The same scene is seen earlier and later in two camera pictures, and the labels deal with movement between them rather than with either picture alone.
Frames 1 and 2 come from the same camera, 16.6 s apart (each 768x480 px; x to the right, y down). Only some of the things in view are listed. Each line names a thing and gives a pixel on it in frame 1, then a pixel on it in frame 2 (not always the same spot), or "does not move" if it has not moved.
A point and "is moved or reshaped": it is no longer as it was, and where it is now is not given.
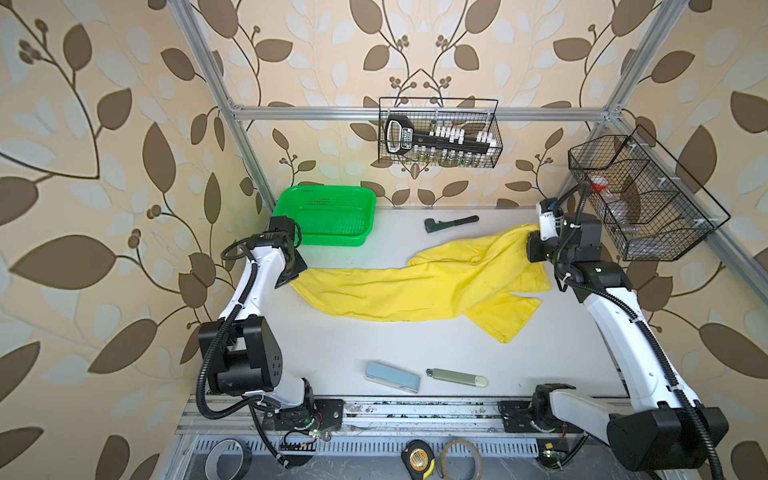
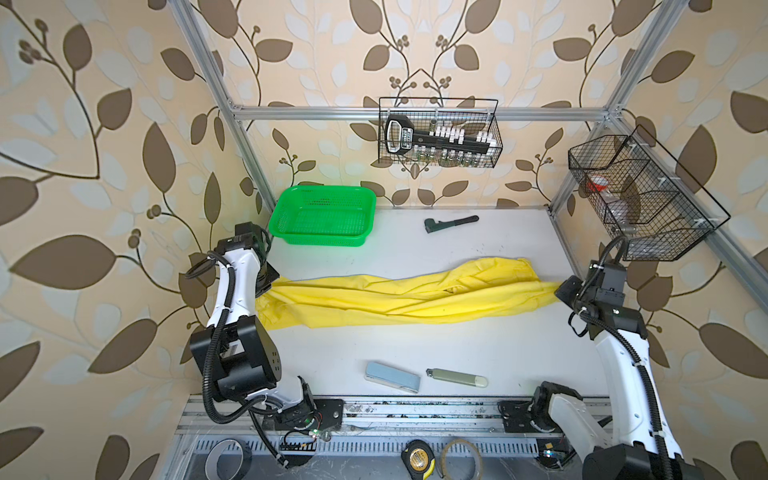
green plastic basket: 328,215 does not move
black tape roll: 212,459 does not move
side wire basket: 657,211 does not move
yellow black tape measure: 419,458 does not move
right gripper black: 533,242 -> 563,291
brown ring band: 453,442 does not move
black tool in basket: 401,134 does not move
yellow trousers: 492,276 is moved or reshaped
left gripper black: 299,266 -> 270,275
